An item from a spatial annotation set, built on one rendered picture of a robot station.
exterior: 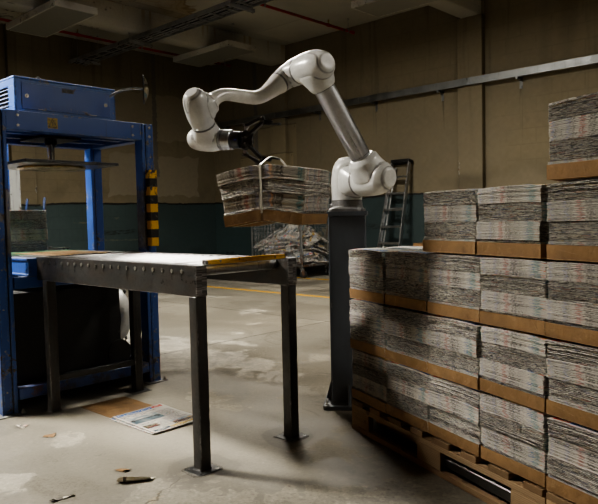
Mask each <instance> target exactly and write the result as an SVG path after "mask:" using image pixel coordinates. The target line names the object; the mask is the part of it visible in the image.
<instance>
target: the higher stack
mask: <svg viewBox="0 0 598 504"><path fill-rule="evenodd" d="M548 107H549V109H548V111H549V114H548V115H549V116H548V117H549V118H548V122H549V125H550V126H549V128H552V129H548V130H549V132H548V133H550V134H549V135H550V136H549V137H550V138H551V139H549V141H550V142H549V143H550V148H549V155H550V162H548V163H550V164H548V165H551V164H560V163H569V162H578V161H587V160H596V159H598V92H596V93H591V94H587V95H583V96H578V97H574V98H569V99H565V100H561V101H557V102H554V103H550V104H549V105H548ZM551 180H555V181H567V182H561V183H555V184H549V185H547V188H549V189H548V191H547V193H548V199H547V200H548V203H546V204H547V205H549V206H547V210H549V211H547V212H548V214H547V215H548V216H550V217H547V218H548V219H546V220H547V222H549V227H550V228H549V230H550V231H549V242H548V244H551V245H578V246H598V176H587V177H575V178H563V179H551ZM550 193H552V194H550ZM548 208H549V209H548ZM553 216H555V217H553ZM561 219H562V220H561ZM546 265H549V266H546V267H548V268H546V269H547V270H546V272H547V273H550V274H547V276H550V277H547V279H546V280H549V283H547V285H548V291H549V293H548V296H549V297H548V299H549V300H546V301H547V302H549V303H547V304H546V307H548V308H546V310H547V311H546V315H548V316H546V317H547V318H546V319H547V320H548V322H549V323H555V324H560V325H566V326H572V327H577V328H583V329H588V330H594V331H598V262H587V261H570V260H557V261H554V262H548V263H547V264H546ZM547 344H549V345H548V347H547V349H548V352H547V353H548V354H547V358H548V359H546V361H548V362H546V364H547V365H546V366H547V369H548V370H547V372H549V373H547V374H546V377H549V379H548V380H549V382H550V383H549V385H550V386H548V390H549V396H548V397H549V398H548V399H549V400H551V401H554V402H557V403H560V404H564V405H567V406H570V407H573V408H576V409H579V410H583V411H586V412H589V413H592V414H595V415H598V347H595V346H590V345H585V344H581V343H576V342H571V341H566V340H561V339H552V340H548V341H547ZM547 420H548V423H547V425H548V428H549V429H548V436H550V437H549V443H548V444H549V446H548V447H550V448H548V449H549V450H550V451H549V453H548V454H547V458H546V460H548V461H547V463H546V466H547V468H548V470H547V473H548V477H550V478H553V479H555V480H557V481H560V482H562V483H564V484H566V485H569V486H571V487H573V488H575V489H578V490H580V491H582V492H584V493H586V494H589V495H591V496H593V497H595V498H597V499H598V431H597V430H594V429H591V428H588V427H585V426H582V425H580V424H577V423H574V422H571V421H568V420H565V419H562V418H559V417H556V416H553V417H549V418H547Z"/></svg>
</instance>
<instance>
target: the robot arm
mask: <svg viewBox="0 0 598 504"><path fill-rule="evenodd" d="M334 70H335V60H334V58H333V56H332V55H331V54H330V53H329V52H327V51H324V50H310V51H307V52H304V53H301V54H299V55H297V56H295V57H293V58H292V59H290V60H288V61H287V62H286V63H284V64H283V65H282V66H280V67H279V68H278V69H277V70H276V71H275V72H274V73H273V74H272V75H271V76H270V78H269V79H268V80H267V82H266V83H265V84H264V85H263V86H262V87H261V88H260V89H259V90H256V91H249V90H241V89H232V88H221V89H217V90H215V91H213V92H210V93H207V92H204V91H203V90H201V89H199V88H190V89H189V90H187V91H186V92H185V94H184V96H183V107H184V111H185V114H186V117H187V119H188V122H189V124H190V125H191V127H192V130H191V131H190V132H189V133H188V135H187V142H188V144H189V146H190V147H191V148H193V149H195V150H198V151H204V152H216V151H219V150H223V151H224V150H234V149H243V153H242V156H245V157H248V158H249V159H251V160H252V161H254V162H256V163H257V164H260V163H261V162H262V161H263V160H265V159H266V158H267V157H266V156H262V155H261V154H260V153H259V152H258V151H257V150H256V149H255V148H254V146H253V144H254V136H253V135H254V134H255V133H256V132H257V131H258V130H259V129H260V128H261V127H262V126H263V125H281V123H273V121H272V120H265V116H260V117H258V118H256V119H254V120H252V121H250V122H249V123H245V124H243V126H244V131H234V130H232V129H220V128H219V127H218V126H217V124H216V122H215V120H214V118H215V116H216V114H217V112H218V111H219V104H220V103H222V102H223V101H232V102H238V103H245V104H252V105H257V104H262V103H265V102H267V101H269V100H271V99H273V98H275V97H276V96H278V95H280V94H282V93H285V92H286V91H287V90H289V89H291V88H292V87H296V86H300V85H304V86H305V87H306V88H307V89H308V90H309V91H310V92H311V93H313V94H315V95H316V97H317V99H318V101H319V103H320V104H321V106H322V108H323V110H324V112H325V114H326V115H327V117H328V119H329V121H330V123H331V125H332V126H333V128H334V130H335V132H336V134H337V136H338V137H339V139H340V141H341V143H342V145H343V147H344V148H345V150H346V152H347V154H348V156H349V157H343V158H339V159H338V160H337V161H336V162H335V164H334V167H333V170H332V176H331V191H332V204H331V205H329V210H328V211H329V212H342V211H366V209H365V208H363V204H362V196H376V195H381V194H384V193H386V192H387V191H388V190H390V189H391V188H392V187H393V186H394V184H395V182H396V172H395V169H394V168H393V167H392V166H391V165H390V164H389V163H387V162H385V161H384V160H383V159H382V158H381V157H380V156H379V155H378V153H377V152H375V151H372V150H369V148H368V146H367V145H366V143H365V141H364V139H363V137H362V135H361V133H360V131H359V129H358V128H357V126H356V124H355V122H354V120H353V118H352V116H351V114H350V112H349V111H348V109H347V107H346V105H345V103H344V101H343V99H342V97H341V95H340V94H339V92H338V90H337V88H336V86H335V84H334V82H335V77H334ZM261 120H262V121H261ZM260 121H261V122H260ZM258 122H260V123H258ZM256 123H258V124H257V125H256V126H255V127H254V128H253V129H252V130H250V131H248V130H247V129H248V128H249V127H250V126H252V125H254V124H256ZM248 149H250V150H251V151H252V152H253V153H254V154H255V155H256V156H257V157H258V158H259V159H260V160H258V159H257V158H255V157H253V156H252V155H250V154H248V152H247V151H246V150H248Z"/></svg>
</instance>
